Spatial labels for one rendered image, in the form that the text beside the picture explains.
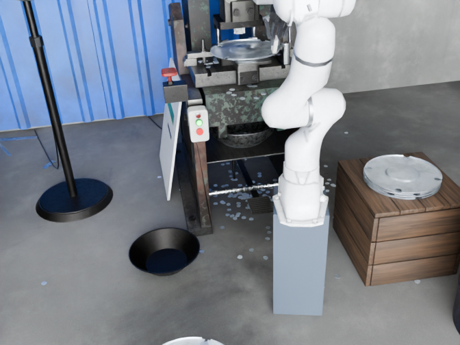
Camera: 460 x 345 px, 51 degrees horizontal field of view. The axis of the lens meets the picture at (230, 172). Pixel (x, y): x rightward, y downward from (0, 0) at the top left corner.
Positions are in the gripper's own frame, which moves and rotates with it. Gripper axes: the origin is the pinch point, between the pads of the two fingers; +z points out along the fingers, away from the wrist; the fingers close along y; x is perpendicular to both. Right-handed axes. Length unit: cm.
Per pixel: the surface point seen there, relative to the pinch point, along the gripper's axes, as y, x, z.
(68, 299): -94, -66, 60
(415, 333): 26, -110, 39
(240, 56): -13.9, -0.5, 4.0
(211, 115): -27.4, -12.3, 23.9
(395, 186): 33, -62, 20
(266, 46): -0.1, 8.8, 8.3
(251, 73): -8.7, -1.3, 13.2
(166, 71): -44.1, -3.6, 5.1
